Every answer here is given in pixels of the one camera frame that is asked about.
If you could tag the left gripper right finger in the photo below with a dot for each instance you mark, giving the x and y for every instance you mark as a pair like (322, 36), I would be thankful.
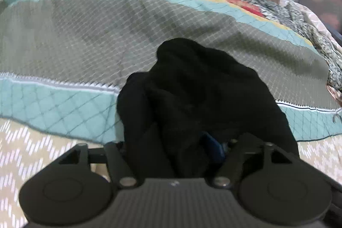
(251, 163)

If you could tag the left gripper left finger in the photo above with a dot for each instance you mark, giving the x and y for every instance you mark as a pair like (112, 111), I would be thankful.
(119, 172)

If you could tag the black pants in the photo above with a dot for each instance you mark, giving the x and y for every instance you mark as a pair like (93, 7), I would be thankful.
(177, 115)

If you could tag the chevron teal grey bedspread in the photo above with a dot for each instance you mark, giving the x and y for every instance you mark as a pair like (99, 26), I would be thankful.
(63, 63)

